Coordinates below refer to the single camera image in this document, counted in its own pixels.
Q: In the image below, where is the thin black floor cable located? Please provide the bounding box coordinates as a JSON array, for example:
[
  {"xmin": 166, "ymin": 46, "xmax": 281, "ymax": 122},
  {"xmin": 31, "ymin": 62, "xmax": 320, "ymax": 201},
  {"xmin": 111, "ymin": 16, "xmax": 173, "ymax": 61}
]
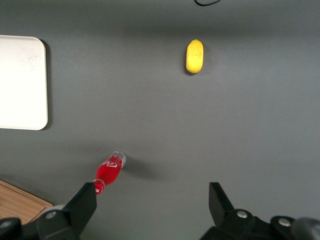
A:
[{"xmin": 193, "ymin": 0, "xmax": 222, "ymax": 7}]

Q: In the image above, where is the yellow lemon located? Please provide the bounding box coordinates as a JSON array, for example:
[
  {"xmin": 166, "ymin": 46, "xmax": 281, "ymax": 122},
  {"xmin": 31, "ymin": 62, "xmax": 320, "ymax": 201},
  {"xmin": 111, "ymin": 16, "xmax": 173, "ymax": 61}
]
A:
[{"xmin": 185, "ymin": 38, "xmax": 205, "ymax": 75}]

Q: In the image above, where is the wooden drawer cabinet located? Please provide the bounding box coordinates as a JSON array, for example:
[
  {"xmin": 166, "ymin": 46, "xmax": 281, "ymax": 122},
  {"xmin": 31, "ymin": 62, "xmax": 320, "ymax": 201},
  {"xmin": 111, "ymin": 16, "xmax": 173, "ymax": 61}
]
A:
[{"xmin": 0, "ymin": 179, "xmax": 54, "ymax": 225}]

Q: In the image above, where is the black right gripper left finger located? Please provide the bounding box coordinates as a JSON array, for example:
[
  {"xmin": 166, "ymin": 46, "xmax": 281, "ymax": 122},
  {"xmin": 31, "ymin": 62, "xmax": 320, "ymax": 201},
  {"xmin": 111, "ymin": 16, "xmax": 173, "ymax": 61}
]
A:
[{"xmin": 0, "ymin": 181, "xmax": 98, "ymax": 240}]

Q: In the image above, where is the red drink bottle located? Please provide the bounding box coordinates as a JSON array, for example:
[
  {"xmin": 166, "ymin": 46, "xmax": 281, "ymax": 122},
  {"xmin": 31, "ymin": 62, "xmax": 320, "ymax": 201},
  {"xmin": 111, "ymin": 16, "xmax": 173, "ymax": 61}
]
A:
[{"xmin": 92, "ymin": 150, "xmax": 127, "ymax": 196}]

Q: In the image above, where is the white rectangular tray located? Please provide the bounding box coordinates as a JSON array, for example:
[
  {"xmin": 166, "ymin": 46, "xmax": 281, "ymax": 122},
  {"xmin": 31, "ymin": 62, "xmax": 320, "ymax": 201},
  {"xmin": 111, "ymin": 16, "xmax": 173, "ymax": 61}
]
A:
[{"xmin": 0, "ymin": 34, "xmax": 49, "ymax": 131}]

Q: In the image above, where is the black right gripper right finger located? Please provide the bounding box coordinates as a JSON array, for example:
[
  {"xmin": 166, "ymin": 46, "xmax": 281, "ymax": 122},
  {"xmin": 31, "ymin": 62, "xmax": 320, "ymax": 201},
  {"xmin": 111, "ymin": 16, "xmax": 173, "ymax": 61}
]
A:
[{"xmin": 199, "ymin": 181, "xmax": 298, "ymax": 240}]

